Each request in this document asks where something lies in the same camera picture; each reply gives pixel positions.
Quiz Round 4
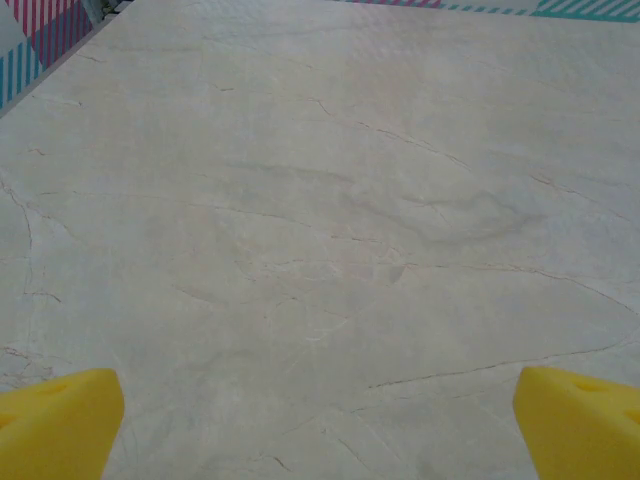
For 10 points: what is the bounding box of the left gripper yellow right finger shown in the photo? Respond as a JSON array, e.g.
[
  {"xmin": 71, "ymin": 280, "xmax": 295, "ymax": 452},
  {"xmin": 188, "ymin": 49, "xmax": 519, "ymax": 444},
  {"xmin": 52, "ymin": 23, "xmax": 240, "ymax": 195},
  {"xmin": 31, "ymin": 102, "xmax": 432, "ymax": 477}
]
[{"xmin": 513, "ymin": 366, "xmax": 640, "ymax": 480}]

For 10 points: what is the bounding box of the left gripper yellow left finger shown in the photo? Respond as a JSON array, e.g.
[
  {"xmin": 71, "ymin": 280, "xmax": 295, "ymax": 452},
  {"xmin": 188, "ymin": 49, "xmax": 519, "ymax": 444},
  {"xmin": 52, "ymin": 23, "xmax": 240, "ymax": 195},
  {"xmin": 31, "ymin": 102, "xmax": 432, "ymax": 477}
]
[{"xmin": 0, "ymin": 368, "xmax": 125, "ymax": 480}]

